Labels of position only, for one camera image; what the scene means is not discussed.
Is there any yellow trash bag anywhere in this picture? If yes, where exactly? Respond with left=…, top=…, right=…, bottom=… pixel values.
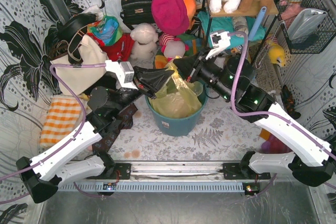
left=149, top=55, right=204, bottom=119

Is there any teal trash bin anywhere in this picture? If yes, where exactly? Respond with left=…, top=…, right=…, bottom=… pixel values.
left=145, top=81, right=208, bottom=137

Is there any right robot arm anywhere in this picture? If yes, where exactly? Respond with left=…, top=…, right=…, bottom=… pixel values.
left=173, top=52, right=335, bottom=187

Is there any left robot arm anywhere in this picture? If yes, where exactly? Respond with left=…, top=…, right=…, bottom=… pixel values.
left=16, top=60, right=173, bottom=204

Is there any rainbow striped bag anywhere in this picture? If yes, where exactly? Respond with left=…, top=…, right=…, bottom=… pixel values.
left=153, top=34, right=204, bottom=69

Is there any magenta fabric bag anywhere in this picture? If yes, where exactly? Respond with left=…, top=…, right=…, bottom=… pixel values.
left=151, top=0, right=189, bottom=36

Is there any colourful printed bag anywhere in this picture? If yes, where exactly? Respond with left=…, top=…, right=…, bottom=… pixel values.
left=87, top=16, right=123, bottom=47

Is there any cream canvas tote bag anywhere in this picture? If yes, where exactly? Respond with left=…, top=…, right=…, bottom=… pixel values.
left=55, top=35, right=108, bottom=95

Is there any pink white plush doll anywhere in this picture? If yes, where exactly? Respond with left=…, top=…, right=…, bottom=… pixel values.
left=159, top=33, right=189, bottom=60

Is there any brown patterned necktie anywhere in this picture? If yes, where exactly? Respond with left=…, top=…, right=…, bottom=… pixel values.
left=92, top=103, right=138, bottom=154

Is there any teal folded cloth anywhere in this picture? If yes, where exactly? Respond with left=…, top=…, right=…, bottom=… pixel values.
left=197, top=12, right=266, bottom=49

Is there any red cloth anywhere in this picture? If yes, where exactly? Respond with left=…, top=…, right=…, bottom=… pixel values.
left=101, top=33, right=135, bottom=61

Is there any grey rolled sock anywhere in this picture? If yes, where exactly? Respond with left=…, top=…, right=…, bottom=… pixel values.
left=232, top=16, right=249, bottom=35

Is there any orange plush toy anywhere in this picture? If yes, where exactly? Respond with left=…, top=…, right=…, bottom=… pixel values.
left=183, top=0, right=196, bottom=28

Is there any black leather handbag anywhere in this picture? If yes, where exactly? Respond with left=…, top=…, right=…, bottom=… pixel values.
left=120, top=0, right=155, bottom=30

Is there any wooden metal shelf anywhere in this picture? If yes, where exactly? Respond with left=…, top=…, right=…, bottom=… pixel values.
left=197, top=0, right=280, bottom=69

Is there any orange checkered towel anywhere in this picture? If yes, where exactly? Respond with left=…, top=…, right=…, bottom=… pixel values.
left=39, top=95, right=83, bottom=148

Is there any silver foil pouch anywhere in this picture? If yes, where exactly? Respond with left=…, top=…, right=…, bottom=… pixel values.
left=287, top=8, right=328, bottom=40

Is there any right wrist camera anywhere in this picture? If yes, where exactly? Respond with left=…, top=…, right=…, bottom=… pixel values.
left=205, top=30, right=230, bottom=60

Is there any aluminium front rail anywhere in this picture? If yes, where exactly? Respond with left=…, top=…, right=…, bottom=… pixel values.
left=38, top=160, right=322, bottom=182

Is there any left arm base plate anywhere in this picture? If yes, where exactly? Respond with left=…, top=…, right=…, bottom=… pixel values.
left=101, top=163, right=131, bottom=180

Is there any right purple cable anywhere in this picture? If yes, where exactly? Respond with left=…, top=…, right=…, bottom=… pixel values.
left=228, top=30, right=336, bottom=198

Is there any purple cable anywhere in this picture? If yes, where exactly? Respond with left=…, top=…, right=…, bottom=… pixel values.
left=0, top=62, right=108, bottom=204
left=228, top=30, right=336, bottom=198

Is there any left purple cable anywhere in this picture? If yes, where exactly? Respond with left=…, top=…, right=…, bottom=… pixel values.
left=0, top=62, right=108, bottom=204

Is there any grey cable duct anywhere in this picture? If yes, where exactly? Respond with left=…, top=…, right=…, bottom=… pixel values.
left=60, top=182, right=245, bottom=193

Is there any black wire basket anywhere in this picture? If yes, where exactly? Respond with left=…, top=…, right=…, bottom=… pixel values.
left=275, top=0, right=335, bottom=55

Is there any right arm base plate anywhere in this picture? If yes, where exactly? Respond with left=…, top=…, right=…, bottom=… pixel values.
left=222, top=162, right=271, bottom=180

